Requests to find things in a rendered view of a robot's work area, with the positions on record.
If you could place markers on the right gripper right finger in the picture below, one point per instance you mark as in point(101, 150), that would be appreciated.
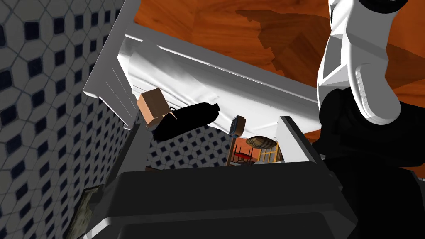
point(288, 142)

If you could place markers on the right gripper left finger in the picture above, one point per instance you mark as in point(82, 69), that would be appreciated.
point(132, 149)

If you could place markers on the yellow framed window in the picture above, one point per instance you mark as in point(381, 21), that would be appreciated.
point(269, 154)

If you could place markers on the brown plaid bowl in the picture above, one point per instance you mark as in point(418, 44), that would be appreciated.
point(261, 142)

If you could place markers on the red chair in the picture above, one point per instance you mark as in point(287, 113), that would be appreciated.
point(242, 155)

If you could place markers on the brown cardboard box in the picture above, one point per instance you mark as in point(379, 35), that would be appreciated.
point(153, 104)

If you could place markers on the black bottle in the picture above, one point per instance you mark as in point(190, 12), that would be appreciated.
point(186, 121)

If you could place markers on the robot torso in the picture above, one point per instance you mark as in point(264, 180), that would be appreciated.
point(352, 66)

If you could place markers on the white bed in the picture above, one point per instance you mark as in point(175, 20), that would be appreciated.
point(212, 71)

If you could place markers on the dark framed wall picture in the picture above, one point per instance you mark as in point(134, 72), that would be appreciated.
point(83, 212)

